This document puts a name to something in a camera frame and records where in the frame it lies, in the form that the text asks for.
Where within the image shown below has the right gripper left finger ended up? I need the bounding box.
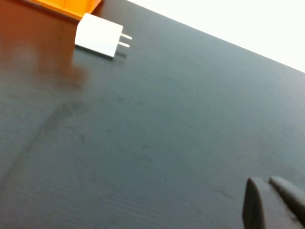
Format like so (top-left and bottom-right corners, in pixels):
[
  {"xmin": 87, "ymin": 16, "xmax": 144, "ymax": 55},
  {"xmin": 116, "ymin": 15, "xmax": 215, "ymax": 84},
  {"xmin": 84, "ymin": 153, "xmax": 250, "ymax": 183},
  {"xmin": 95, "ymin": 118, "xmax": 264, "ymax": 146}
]
[{"xmin": 242, "ymin": 177, "xmax": 298, "ymax": 229}]

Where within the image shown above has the white usb wall charger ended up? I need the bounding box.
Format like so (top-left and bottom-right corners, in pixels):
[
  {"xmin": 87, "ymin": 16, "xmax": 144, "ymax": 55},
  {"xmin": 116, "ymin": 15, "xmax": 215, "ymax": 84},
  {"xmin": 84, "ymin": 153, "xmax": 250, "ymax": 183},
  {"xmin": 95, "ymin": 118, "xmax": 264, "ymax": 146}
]
[{"xmin": 74, "ymin": 13, "xmax": 133, "ymax": 60}]

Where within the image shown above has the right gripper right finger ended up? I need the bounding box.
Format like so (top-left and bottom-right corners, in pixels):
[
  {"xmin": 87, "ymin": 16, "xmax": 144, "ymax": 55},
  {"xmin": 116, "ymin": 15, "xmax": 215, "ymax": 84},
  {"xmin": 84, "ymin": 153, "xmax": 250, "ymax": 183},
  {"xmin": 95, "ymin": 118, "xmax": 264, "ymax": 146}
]
[{"xmin": 269, "ymin": 176, "xmax": 305, "ymax": 222}]

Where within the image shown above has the orange plastic cutlery holder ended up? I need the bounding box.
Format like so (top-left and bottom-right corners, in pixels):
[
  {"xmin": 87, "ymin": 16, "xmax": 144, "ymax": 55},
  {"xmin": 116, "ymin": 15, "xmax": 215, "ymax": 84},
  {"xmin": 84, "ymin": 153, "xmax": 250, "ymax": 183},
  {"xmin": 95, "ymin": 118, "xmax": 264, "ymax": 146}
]
[{"xmin": 22, "ymin": 0, "xmax": 102, "ymax": 21}]

